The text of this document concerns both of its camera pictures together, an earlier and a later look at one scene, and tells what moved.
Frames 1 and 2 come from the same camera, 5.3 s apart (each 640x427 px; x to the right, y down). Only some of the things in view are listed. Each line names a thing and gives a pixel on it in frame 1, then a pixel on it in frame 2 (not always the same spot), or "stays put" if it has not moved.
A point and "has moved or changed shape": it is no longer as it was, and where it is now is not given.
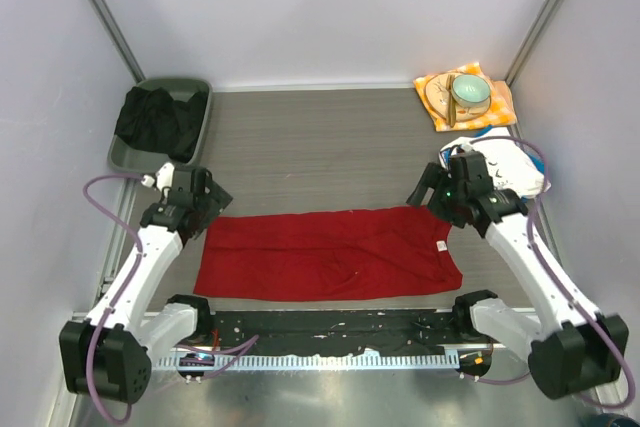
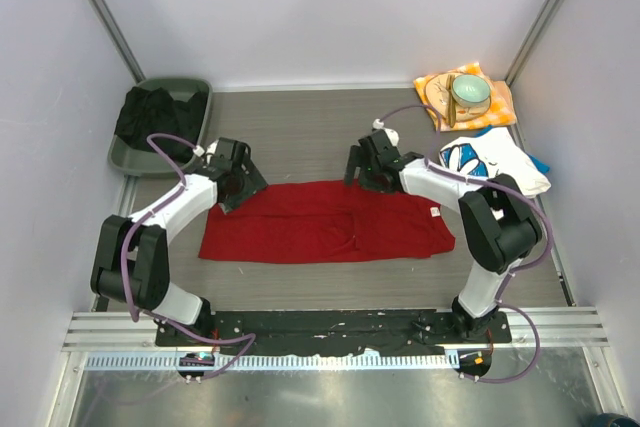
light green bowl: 471,90 stays put
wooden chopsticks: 452,118 stays put
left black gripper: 216,194 → 253,184
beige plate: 435,91 stays put
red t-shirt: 325,255 has moved or changed shape
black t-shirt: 150,119 stays put
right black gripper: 434,205 → 357,159
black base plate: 319,333 stays put
